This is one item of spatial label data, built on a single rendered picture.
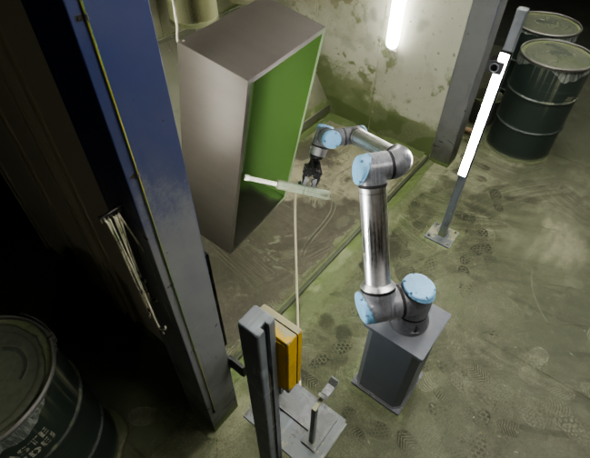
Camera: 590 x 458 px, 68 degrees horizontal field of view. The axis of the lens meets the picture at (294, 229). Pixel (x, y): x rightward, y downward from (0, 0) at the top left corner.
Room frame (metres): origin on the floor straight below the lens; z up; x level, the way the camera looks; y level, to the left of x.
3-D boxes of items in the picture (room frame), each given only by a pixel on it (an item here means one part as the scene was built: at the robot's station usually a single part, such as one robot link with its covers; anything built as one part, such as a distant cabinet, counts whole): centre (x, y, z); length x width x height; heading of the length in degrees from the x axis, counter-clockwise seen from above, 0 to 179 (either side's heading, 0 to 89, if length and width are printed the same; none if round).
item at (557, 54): (3.47, -2.11, 0.86); 0.54 x 0.54 x 0.01
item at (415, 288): (1.14, -0.53, 0.83); 0.17 x 0.15 x 0.18; 104
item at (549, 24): (4.10, -2.28, 0.86); 0.54 x 0.54 x 0.01
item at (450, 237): (2.29, -1.12, 0.01); 0.20 x 0.20 x 0.01; 52
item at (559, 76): (3.47, -2.11, 0.44); 0.59 x 0.58 x 0.89; 157
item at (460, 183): (2.29, -1.12, 0.82); 0.05 x 0.05 x 1.64; 52
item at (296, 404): (0.63, -0.02, 0.95); 0.26 x 0.15 x 0.32; 52
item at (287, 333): (0.55, 0.04, 1.42); 0.12 x 0.06 x 0.26; 52
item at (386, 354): (1.14, -0.54, 0.32); 0.31 x 0.31 x 0.64; 52
